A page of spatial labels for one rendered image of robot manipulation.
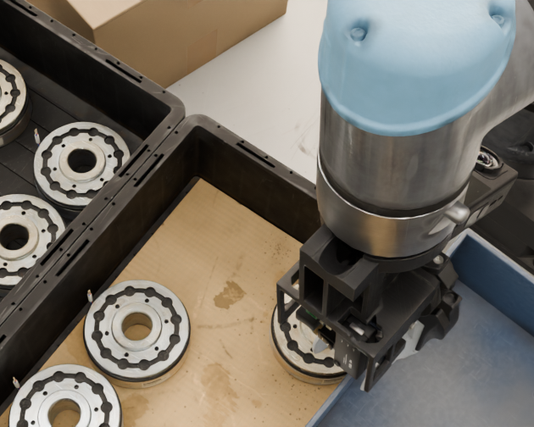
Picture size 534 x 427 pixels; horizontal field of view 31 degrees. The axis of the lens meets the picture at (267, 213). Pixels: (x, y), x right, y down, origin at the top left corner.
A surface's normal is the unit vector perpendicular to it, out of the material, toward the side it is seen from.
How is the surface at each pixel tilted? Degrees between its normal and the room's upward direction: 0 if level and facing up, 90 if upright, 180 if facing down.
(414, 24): 8
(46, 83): 0
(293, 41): 0
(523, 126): 75
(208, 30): 90
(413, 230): 84
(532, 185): 2
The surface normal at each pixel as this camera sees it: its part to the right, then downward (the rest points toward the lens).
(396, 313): -0.03, -0.53
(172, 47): 0.64, 0.71
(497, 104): 0.60, 0.57
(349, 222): -0.55, 0.71
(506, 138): -0.40, 0.64
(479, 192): 0.33, -0.76
